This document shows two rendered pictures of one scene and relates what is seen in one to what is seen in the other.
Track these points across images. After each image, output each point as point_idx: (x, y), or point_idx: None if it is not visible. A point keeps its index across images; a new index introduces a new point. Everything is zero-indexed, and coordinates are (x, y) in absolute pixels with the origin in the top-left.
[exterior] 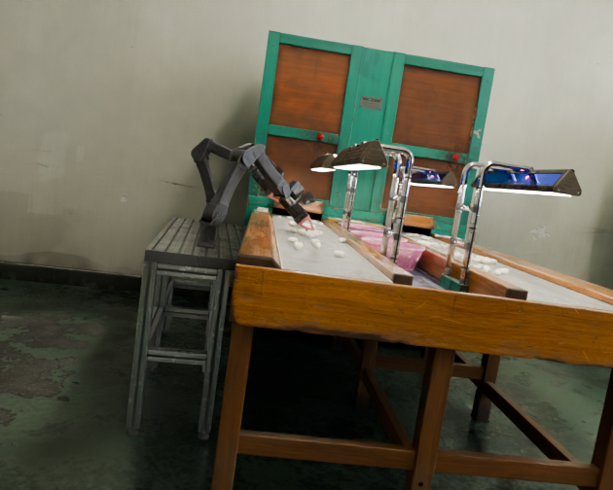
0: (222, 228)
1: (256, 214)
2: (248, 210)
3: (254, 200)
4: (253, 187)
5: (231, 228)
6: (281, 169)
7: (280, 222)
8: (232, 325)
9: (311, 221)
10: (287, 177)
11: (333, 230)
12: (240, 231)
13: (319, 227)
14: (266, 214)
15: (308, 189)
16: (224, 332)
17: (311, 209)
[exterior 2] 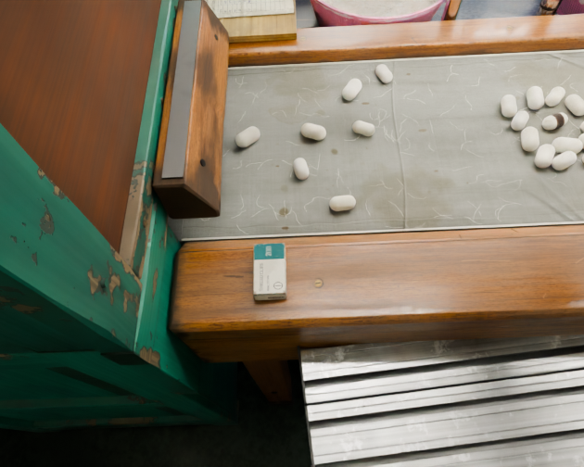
0: (579, 458)
1: (543, 289)
2: (165, 355)
3: (151, 313)
4: (116, 302)
5: (520, 419)
6: (62, 41)
7: (487, 199)
8: (236, 422)
9: (354, 93)
10: (96, 48)
11: (556, 48)
12: (570, 368)
13: (436, 80)
14: (447, 250)
15: (139, 0)
16: (260, 439)
17: (223, 64)
